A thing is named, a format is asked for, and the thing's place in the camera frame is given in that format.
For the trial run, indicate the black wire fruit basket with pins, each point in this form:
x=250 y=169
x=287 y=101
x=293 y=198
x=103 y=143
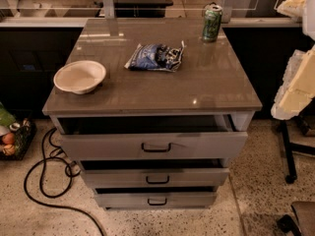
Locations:
x=22 y=139

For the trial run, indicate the grey drawer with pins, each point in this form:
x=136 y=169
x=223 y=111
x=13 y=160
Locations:
x=154 y=146
x=138 y=178
x=156 y=200

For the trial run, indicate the orange fruit in basket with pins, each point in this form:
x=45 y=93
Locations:
x=8 y=139

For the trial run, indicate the grey drawer cabinet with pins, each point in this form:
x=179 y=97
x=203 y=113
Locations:
x=209 y=92

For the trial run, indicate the bottom grey drawer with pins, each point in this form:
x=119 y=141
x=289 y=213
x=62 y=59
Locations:
x=156 y=200

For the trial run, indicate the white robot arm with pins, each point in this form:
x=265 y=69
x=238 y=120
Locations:
x=298 y=88

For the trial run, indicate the top grey drawer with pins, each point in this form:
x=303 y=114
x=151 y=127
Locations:
x=154 y=146

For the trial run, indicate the blue snack bag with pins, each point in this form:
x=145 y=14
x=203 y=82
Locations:
x=156 y=57

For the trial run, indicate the green soda can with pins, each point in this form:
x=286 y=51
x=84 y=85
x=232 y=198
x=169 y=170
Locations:
x=212 y=22

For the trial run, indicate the middle grey drawer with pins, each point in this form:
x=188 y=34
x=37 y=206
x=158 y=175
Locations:
x=138 y=178

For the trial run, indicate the black stand with caster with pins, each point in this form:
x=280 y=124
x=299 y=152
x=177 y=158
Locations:
x=290 y=147

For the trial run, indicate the green bag in basket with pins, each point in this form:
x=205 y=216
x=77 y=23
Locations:
x=6 y=118

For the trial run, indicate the dark chair corner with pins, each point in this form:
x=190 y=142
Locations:
x=304 y=225

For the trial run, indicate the white paper bowl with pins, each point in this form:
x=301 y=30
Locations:
x=80 y=77

